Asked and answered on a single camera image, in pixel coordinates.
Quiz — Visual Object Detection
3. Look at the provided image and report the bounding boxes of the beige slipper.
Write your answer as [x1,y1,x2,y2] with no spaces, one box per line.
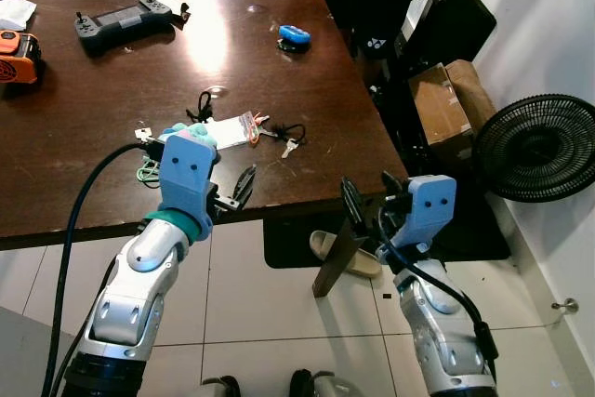
[309,229,383,280]

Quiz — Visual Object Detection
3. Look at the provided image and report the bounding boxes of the key bunch with white tag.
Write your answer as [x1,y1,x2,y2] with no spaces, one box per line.
[206,112,309,161]

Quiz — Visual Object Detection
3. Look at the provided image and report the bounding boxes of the brown cardboard box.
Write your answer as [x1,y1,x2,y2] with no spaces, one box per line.
[408,60,499,171]

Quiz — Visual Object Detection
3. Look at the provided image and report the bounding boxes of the dark brown wooden table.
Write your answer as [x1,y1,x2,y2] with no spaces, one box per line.
[0,0,411,298]

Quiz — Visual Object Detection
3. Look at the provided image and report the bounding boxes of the small blue oval gadget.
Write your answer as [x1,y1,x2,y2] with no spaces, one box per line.
[277,23,313,54]

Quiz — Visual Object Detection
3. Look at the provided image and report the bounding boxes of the black round floor fan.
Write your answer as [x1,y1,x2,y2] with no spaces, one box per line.
[471,93,595,204]

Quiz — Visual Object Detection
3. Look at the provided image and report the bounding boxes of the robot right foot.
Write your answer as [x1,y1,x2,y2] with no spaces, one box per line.
[287,369,364,397]

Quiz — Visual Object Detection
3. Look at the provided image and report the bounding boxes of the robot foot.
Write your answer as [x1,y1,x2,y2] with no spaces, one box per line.
[199,375,244,397]
[287,369,364,397]

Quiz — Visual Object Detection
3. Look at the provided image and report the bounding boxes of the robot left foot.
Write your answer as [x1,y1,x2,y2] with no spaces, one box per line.
[199,375,244,397]

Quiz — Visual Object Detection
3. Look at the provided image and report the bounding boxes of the metal floor door stopper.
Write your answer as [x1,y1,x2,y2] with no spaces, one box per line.
[551,298,579,316]

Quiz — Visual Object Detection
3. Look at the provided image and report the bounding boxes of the black handheld remote controller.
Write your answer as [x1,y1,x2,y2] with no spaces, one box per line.
[74,0,179,60]

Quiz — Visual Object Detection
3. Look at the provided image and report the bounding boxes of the orange and black device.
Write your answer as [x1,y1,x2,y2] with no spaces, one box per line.
[0,30,45,87]

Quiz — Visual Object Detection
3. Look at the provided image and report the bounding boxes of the white crumpled cloth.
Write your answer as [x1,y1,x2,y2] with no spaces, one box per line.
[0,0,38,33]

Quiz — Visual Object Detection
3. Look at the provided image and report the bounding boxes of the light blue right wrist camera mount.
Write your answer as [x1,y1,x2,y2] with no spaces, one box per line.
[404,174,459,242]

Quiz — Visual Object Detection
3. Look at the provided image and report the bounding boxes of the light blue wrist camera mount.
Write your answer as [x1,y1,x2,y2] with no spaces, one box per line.
[404,174,459,242]
[156,132,221,223]

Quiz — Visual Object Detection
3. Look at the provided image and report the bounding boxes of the light blue left wrist camera mount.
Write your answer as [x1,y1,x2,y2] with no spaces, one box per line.
[156,132,221,223]

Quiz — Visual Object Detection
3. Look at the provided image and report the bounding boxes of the teal and pink plush keychain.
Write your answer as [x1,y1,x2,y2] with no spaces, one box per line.
[163,121,222,152]

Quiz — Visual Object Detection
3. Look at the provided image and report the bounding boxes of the thin green cord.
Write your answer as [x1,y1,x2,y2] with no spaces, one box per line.
[137,157,165,185]

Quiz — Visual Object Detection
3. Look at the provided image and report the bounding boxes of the black cord loop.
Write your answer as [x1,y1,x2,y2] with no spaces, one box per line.
[186,90,218,126]

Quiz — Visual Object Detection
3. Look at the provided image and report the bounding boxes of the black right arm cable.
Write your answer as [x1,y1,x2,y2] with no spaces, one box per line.
[376,206,500,365]

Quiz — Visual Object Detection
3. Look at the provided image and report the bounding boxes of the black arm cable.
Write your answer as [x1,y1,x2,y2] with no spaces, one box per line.
[41,141,152,397]
[376,206,500,365]

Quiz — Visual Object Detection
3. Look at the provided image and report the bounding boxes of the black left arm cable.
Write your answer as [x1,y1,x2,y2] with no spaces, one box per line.
[41,141,152,397]

